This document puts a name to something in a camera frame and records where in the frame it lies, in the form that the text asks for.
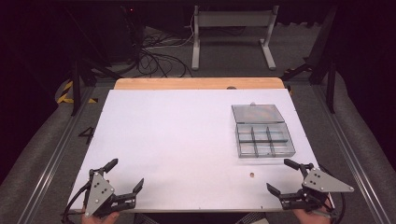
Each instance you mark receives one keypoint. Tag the aluminium floor rail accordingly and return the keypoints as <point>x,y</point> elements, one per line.
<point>56,155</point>
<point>348,149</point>

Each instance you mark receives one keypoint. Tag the black tripod stand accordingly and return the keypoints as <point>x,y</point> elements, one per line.
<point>81,74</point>
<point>320,62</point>

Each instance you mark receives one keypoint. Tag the yellow and black floor tape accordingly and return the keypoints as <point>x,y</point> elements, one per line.
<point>67,93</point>

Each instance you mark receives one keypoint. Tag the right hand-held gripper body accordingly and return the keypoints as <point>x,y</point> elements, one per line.
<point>323,183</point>

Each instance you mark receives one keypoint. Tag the person's left hand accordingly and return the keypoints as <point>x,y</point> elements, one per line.
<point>99,219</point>

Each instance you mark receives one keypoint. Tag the black computer case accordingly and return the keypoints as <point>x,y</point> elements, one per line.
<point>124,31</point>

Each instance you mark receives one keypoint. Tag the clear plastic compartment box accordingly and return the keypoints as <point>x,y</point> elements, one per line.
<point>264,137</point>

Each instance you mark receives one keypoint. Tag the person's right hand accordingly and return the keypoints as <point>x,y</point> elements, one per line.
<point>311,217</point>

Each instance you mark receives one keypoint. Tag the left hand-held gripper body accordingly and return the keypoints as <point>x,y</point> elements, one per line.
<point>99,193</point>

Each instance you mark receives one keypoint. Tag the grey metal stand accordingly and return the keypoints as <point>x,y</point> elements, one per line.
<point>233,19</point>

